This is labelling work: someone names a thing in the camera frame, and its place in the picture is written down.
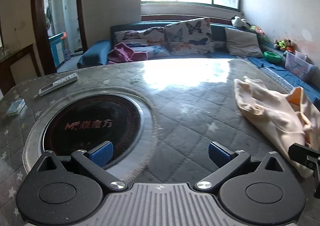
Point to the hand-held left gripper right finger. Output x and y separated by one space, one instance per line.
220 154

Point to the green plastic bowl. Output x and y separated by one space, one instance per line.
272 57

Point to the blue patterned sofa cover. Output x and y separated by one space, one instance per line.
272 65

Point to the dark wooden sideboard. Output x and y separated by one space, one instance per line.
15 58

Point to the green brown plush toys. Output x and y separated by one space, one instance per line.
283 45

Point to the round black induction hob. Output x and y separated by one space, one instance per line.
87 116

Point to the small clear card box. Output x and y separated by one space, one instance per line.
16 107

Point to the large butterfly print cushion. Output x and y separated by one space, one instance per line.
190 37

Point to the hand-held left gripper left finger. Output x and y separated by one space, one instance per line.
101 154

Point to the pink crumpled cloth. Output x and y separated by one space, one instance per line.
122 53

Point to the colourful small toy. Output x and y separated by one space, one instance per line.
257 30

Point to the clear plastic storage box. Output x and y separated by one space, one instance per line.
298 65

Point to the plain grey cushion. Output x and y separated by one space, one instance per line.
242 42

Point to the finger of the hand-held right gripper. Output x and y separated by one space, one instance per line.
298 152
317 176

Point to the white remote control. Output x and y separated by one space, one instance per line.
58 83

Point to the panda plush toy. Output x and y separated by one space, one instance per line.
238 22

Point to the blue corner sofa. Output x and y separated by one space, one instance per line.
97 53

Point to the light blue cabinet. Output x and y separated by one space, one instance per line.
57 48

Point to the cream fleece garment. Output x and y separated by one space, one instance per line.
270 116

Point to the dark wooden door frame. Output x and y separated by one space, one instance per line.
37 15

